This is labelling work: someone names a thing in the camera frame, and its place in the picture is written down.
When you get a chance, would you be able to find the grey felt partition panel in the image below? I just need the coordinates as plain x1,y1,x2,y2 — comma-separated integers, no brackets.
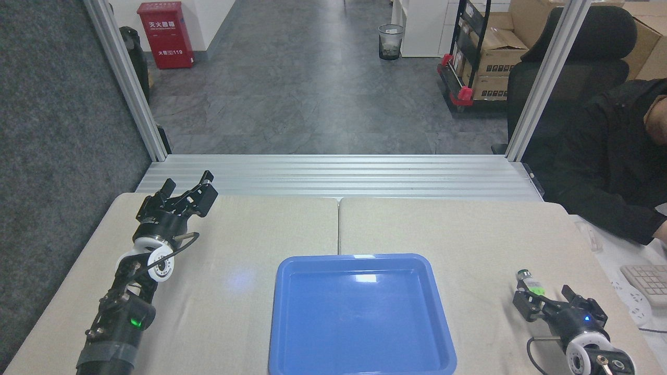
0,0,155,360

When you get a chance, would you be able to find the large cardboard box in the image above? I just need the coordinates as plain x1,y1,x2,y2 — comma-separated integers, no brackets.
621,2,667,82

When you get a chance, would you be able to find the blue plastic tray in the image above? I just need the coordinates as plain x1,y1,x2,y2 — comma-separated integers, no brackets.
268,253,458,375

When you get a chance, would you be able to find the red fire extinguisher box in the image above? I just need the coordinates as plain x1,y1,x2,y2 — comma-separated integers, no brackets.
137,1,195,70

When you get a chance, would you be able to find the silver aluminium post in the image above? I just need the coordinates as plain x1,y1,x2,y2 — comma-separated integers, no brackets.
505,0,593,163
83,0,169,163

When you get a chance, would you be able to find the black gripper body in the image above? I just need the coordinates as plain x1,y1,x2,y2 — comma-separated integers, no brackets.
134,206,185,244
545,301,609,351

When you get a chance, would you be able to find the black office chair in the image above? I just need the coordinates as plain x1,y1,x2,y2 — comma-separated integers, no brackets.
491,6,638,156

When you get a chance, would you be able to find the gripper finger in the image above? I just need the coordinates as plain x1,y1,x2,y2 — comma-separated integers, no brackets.
512,289,554,321
137,178,177,215
168,170,219,218
561,284,608,319

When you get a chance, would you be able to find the black mesh trash bin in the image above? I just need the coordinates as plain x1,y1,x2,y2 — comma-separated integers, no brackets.
378,24,406,61

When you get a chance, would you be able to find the green push button switch part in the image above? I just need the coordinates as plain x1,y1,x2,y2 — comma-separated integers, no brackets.
515,269,546,298

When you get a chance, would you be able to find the person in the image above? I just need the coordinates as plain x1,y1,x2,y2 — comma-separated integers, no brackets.
523,78,667,246

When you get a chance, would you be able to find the black cart with red corners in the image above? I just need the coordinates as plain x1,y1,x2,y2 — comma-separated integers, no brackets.
436,0,510,114

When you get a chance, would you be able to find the white power strip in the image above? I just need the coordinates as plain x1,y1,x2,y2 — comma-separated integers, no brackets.
611,280,653,328

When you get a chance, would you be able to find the cardboard box with open flap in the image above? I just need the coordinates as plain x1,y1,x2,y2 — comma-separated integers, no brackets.
468,27,530,78

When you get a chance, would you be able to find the white cabinet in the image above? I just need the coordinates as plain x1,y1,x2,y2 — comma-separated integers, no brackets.
391,0,460,58

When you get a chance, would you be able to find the small cardboard box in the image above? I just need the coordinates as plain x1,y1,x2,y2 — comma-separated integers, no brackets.
472,75,510,101

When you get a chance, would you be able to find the silver aluminium rail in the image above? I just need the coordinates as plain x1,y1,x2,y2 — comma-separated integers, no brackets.
134,154,546,203

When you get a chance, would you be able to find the white keyboard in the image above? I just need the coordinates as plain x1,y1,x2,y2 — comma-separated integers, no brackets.
620,264,667,309

